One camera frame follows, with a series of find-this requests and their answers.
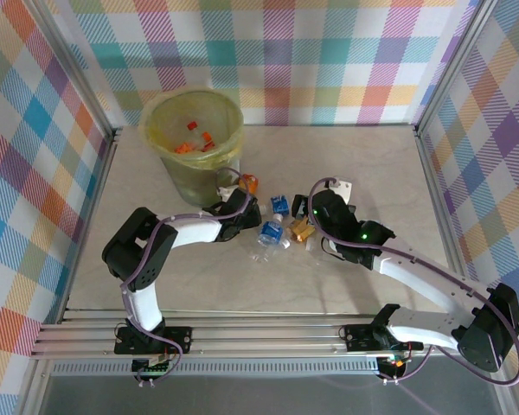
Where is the orange fruit label bottle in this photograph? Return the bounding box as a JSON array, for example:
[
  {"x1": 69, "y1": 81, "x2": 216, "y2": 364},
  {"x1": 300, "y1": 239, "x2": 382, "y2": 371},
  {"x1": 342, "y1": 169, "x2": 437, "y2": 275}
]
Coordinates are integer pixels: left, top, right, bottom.
[{"x1": 240, "y1": 173, "x2": 260, "y2": 195}]

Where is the blue label plastic bottle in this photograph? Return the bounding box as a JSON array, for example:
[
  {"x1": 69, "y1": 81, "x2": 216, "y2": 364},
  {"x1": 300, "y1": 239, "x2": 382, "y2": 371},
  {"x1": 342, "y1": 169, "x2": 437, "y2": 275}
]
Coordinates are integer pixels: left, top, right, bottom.
[{"x1": 257, "y1": 214, "x2": 285, "y2": 247}]

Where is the clear bottle white cap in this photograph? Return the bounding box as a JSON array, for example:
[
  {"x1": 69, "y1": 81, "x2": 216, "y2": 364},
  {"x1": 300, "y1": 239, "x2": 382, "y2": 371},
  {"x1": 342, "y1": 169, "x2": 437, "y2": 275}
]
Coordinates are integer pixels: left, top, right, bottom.
[{"x1": 249, "y1": 237, "x2": 292, "y2": 265}]

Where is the red cap clear bottle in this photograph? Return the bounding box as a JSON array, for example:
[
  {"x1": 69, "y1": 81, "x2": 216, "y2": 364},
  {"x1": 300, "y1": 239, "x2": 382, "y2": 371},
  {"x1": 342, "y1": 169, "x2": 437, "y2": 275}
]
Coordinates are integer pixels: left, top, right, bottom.
[{"x1": 184, "y1": 120, "x2": 215, "y2": 144}]

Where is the green mesh waste bin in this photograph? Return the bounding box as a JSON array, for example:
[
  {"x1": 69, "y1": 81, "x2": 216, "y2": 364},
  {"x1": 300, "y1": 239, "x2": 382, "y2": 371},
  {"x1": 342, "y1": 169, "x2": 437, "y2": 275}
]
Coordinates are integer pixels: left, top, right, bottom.
[{"x1": 138, "y1": 88, "x2": 246, "y2": 208}]

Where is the yellow plastic bin liner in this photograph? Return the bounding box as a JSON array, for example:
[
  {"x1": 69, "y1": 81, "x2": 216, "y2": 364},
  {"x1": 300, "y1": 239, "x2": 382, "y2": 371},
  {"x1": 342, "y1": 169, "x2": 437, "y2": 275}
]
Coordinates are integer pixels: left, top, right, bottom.
[{"x1": 138, "y1": 88, "x2": 246, "y2": 172}]

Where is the grey metal base sheet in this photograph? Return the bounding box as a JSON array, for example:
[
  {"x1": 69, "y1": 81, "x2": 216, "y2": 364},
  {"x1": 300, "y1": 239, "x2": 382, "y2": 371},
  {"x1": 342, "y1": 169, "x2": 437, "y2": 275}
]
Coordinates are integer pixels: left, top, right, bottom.
[{"x1": 19, "y1": 357, "x2": 518, "y2": 415}]

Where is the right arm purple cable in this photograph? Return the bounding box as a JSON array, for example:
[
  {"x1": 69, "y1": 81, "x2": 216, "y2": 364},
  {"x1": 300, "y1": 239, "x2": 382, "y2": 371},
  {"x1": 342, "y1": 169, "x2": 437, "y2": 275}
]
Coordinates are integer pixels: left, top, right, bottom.
[{"x1": 307, "y1": 175, "x2": 519, "y2": 386}]

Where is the aluminium side rail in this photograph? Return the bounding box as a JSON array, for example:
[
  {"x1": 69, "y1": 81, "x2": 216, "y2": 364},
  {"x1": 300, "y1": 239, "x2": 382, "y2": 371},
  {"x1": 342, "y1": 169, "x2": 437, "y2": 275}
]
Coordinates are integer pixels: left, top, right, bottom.
[
  {"x1": 413, "y1": 128, "x2": 519, "y2": 415},
  {"x1": 54, "y1": 128, "x2": 125, "y2": 325}
]

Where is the wide aluminium base rail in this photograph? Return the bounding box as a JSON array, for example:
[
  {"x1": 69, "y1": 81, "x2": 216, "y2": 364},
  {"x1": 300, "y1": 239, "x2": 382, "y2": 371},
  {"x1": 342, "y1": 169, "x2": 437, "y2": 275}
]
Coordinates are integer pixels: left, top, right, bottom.
[{"x1": 32, "y1": 307, "x2": 505, "y2": 361}]

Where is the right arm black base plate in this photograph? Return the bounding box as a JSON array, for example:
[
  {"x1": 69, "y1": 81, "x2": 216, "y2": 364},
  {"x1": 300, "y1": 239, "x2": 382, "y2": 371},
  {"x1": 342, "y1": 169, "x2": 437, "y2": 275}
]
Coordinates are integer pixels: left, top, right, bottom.
[{"x1": 343, "y1": 322, "x2": 424, "y2": 352}]

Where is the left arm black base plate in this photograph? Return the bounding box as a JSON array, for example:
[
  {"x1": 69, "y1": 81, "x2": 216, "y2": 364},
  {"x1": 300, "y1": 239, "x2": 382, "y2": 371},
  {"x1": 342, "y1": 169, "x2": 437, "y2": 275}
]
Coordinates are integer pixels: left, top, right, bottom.
[{"x1": 113, "y1": 324, "x2": 195, "y2": 356}]

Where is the slotted grey cable duct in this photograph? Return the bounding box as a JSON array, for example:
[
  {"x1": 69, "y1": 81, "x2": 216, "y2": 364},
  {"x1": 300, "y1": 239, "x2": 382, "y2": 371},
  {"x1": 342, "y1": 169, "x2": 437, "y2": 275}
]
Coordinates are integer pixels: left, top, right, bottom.
[{"x1": 49, "y1": 361, "x2": 384, "y2": 378}]

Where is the aluminium frame post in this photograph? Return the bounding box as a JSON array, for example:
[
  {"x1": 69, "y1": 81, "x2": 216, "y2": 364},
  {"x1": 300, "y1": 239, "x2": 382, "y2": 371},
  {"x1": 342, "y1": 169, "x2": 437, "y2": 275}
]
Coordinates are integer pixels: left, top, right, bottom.
[
  {"x1": 33, "y1": 0, "x2": 125, "y2": 139},
  {"x1": 413, "y1": 0, "x2": 501, "y2": 135}
]

